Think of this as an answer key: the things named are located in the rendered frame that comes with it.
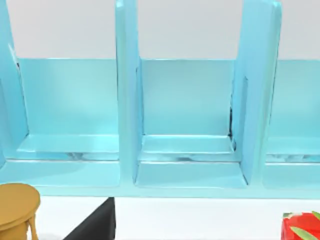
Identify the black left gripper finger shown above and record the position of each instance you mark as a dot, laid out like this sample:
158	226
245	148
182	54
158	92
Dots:
100	222

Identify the golden trophy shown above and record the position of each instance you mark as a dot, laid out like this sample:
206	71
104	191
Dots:
15	210

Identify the light blue rack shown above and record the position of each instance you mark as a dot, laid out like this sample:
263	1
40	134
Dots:
175	100

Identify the red and green book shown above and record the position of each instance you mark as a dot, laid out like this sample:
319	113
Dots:
301	226

